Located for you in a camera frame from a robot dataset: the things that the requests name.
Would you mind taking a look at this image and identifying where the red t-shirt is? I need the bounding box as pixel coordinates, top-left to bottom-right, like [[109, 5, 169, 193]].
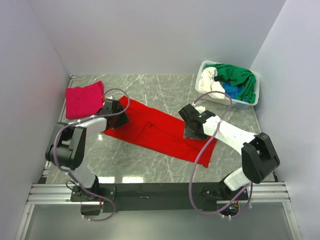
[[104, 99, 209, 163]]

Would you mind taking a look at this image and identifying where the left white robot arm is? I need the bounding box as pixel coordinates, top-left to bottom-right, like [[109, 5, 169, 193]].
[[45, 99, 130, 201]]

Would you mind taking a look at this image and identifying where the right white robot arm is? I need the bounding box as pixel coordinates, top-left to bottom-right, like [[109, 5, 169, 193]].
[[178, 104, 280, 200]]

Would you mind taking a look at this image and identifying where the folded magenta t-shirt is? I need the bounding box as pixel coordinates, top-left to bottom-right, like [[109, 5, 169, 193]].
[[65, 81, 105, 120]]

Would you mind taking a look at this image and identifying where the white t-shirt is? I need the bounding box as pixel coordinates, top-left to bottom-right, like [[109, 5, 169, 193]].
[[198, 67, 225, 99]]

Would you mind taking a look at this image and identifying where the blue t-shirt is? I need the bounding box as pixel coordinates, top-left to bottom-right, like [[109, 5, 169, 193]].
[[222, 82, 248, 102]]

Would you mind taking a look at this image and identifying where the white plastic laundry basket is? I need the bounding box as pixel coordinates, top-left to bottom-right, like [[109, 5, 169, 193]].
[[195, 60, 261, 110]]

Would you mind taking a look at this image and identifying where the green t-shirt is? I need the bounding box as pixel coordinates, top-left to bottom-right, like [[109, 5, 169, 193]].
[[204, 63, 256, 104]]

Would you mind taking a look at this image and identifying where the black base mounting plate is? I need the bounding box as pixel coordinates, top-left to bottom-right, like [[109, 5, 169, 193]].
[[69, 182, 249, 213]]

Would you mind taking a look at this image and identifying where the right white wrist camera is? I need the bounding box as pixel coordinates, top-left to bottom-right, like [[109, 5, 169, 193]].
[[195, 106, 206, 114]]

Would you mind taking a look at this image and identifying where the aluminium frame rail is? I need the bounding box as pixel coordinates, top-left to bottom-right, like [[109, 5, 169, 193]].
[[26, 182, 291, 205]]

